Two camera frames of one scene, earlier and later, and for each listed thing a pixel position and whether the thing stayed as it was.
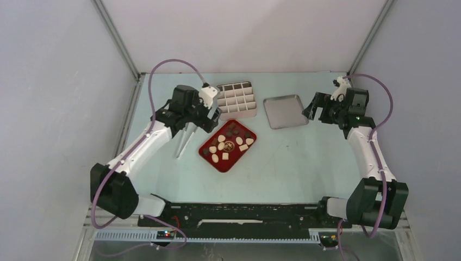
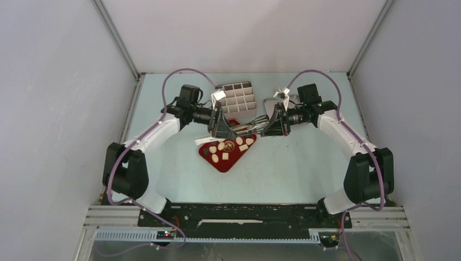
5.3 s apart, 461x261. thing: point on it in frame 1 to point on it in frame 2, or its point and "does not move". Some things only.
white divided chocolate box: (236, 100) does not move
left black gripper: (207, 124) to (218, 125)
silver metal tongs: (189, 129) to (258, 125)
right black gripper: (322, 100) to (279, 124)
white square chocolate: (243, 147) does not move
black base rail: (244, 217) does not move
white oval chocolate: (220, 145) does not move
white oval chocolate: (239, 140) does not move
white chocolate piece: (212, 149) does not move
